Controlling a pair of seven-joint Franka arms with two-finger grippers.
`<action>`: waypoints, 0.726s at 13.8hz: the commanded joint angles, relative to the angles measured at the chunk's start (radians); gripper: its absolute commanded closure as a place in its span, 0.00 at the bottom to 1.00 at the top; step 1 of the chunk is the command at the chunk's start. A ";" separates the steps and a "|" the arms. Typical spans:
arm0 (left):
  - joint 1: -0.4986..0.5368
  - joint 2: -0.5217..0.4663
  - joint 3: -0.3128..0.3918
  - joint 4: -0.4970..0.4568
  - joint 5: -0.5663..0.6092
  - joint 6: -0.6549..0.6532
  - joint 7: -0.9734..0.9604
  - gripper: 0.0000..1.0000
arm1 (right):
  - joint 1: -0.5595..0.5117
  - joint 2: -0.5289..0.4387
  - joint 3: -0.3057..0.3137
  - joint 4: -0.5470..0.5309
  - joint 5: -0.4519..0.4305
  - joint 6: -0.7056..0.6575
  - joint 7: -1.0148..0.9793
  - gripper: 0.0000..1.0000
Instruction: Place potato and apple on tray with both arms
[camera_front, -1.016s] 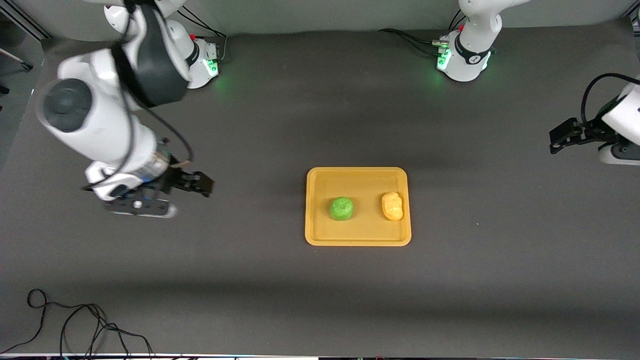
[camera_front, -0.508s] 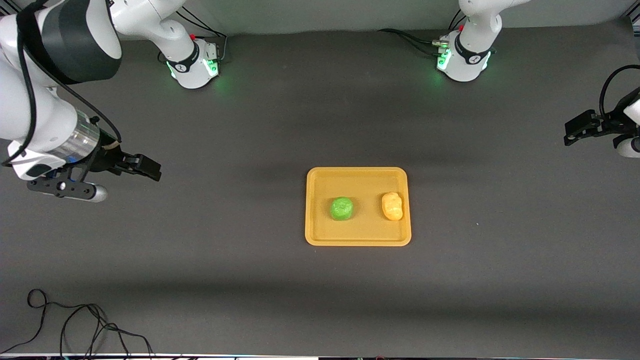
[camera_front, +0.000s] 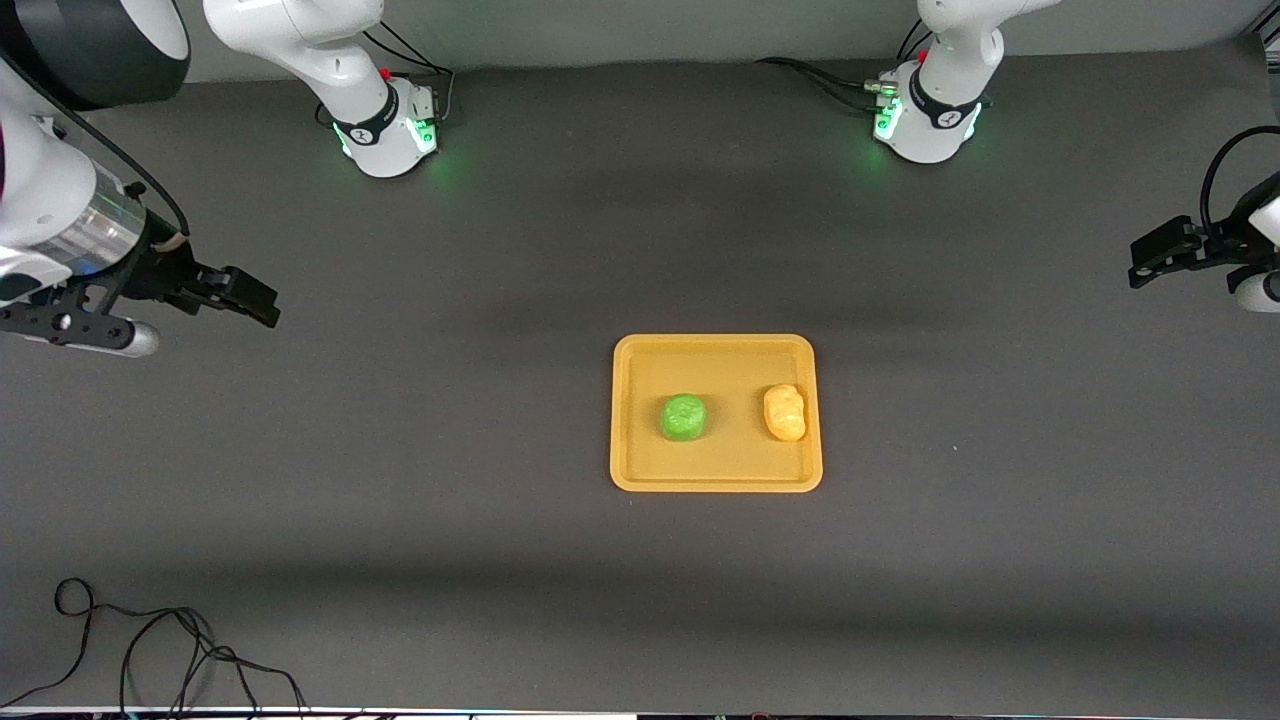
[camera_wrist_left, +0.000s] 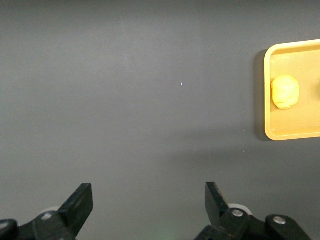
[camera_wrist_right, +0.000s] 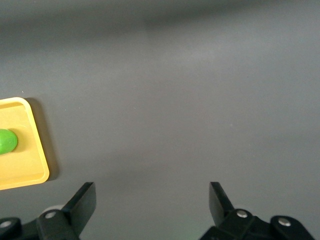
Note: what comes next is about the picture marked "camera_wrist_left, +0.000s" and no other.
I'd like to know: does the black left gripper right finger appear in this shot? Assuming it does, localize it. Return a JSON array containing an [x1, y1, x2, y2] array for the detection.
[[194, 181, 312, 240]]

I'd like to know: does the yellow dough ball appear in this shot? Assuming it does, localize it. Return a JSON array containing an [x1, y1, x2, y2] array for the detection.
[[270, 74, 300, 111]]

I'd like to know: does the yellow plastic tray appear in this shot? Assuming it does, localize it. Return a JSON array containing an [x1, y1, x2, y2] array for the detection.
[[264, 39, 320, 141]]

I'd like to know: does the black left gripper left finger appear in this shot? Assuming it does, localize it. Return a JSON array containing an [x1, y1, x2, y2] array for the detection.
[[0, 183, 94, 240]]

